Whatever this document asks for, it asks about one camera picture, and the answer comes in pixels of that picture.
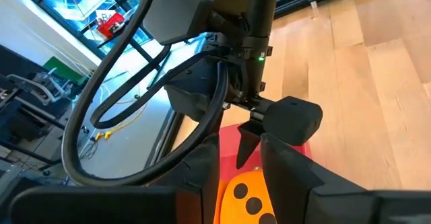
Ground thick black right gripper cable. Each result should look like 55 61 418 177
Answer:
61 0 231 188

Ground black aluminium table frame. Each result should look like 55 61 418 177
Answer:
274 0 366 18

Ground orange foam die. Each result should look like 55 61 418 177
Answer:
215 169 281 224

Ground red box with white sign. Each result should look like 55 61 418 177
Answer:
96 11 126 39

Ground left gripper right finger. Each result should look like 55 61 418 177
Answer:
261 133 431 224

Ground green board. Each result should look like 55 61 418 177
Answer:
42 56 86 85

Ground grey office chair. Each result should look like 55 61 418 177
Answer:
5 67 73 108

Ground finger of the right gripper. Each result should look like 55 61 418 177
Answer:
164 65 222 123
235 95 324 170

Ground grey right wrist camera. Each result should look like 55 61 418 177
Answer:
139 0 216 46

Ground pale yellow floor cable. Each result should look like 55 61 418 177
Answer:
93 101 148 141

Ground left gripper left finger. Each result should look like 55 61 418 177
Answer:
9 133 222 224

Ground thin black flat cable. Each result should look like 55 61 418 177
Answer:
90 45 211 130

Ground pink translucent plastic tray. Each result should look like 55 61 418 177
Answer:
218 122 311 193

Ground black framed window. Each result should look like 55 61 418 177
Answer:
32 0 162 60

